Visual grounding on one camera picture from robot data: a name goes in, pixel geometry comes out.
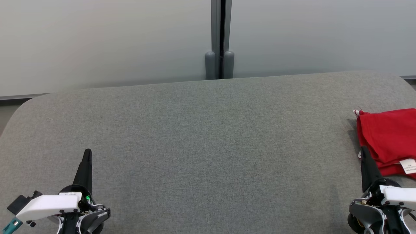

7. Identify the red white basketball jersey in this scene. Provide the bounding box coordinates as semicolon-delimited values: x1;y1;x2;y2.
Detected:
353;108;416;180

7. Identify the grey partition frame post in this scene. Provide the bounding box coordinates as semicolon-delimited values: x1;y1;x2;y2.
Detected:
211;0;232;79

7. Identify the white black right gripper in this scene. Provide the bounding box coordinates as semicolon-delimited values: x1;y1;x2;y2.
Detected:
361;146;416;210

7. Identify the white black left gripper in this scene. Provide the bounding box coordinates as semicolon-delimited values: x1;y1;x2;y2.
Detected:
16;149;95;222

